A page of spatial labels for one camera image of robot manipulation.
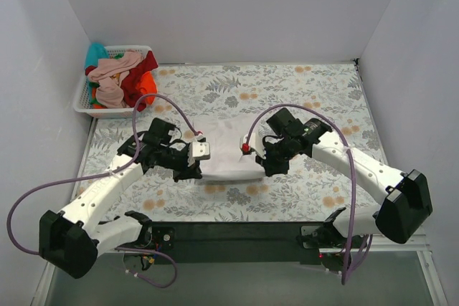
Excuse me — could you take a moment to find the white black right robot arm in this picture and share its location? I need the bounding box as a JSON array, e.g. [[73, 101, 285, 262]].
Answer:
[[240, 105, 432, 248]]

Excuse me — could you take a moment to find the green garment in basket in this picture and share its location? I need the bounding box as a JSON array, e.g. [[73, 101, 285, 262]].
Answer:
[[89, 82, 105, 109]]

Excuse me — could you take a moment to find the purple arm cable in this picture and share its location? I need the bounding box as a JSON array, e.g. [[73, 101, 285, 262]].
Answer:
[[6, 93, 205, 288], [242, 104, 374, 285]]

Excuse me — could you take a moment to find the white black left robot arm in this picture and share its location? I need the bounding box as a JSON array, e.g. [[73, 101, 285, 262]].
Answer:
[[39, 118, 210, 279]]

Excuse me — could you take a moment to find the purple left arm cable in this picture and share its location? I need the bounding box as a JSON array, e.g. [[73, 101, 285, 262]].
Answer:
[[6, 93, 205, 288]]

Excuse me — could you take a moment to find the orange t shirt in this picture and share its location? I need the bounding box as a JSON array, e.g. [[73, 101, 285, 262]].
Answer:
[[136, 71, 157, 95]]

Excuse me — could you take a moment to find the aluminium frame rail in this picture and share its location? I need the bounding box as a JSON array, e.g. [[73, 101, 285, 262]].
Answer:
[[49, 222, 431, 254]]

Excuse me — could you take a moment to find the white t shirt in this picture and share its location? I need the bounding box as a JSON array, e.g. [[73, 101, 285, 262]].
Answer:
[[193, 114, 265, 181]]

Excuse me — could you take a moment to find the white plastic laundry basket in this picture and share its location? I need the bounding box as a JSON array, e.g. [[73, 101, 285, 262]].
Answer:
[[72, 45, 151, 119]]

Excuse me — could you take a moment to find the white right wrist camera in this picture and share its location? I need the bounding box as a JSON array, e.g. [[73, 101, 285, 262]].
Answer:
[[240, 132, 265, 159]]

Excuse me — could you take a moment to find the floral patterned table mat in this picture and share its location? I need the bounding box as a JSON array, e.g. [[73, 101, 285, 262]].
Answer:
[[83, 64, 384, 221]]

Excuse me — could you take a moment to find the red t shirt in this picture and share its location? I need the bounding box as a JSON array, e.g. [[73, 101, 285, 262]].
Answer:
[[120, 51, 158, 107]]

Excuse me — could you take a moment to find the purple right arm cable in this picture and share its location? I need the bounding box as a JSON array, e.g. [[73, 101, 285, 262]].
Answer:
[[242, 104, 374, 285]]

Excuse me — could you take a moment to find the teal t shirt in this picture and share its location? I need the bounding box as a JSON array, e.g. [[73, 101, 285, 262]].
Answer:
[[85, 42, 109, 76]]

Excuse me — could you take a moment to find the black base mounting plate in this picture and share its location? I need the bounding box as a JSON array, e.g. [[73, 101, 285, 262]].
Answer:
[[110, 221, 370, 264]]

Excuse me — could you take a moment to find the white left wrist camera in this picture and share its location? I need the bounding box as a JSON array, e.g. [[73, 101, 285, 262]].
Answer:
[[188, 133, 211, 166]]

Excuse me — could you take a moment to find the pink t shirt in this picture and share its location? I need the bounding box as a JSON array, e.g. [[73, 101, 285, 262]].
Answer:
[[86, 51, 143, 109]]

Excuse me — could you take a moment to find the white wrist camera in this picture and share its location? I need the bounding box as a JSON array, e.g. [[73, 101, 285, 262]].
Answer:
[[188, 133, 211, 166], [240, 132, 265, 159]]

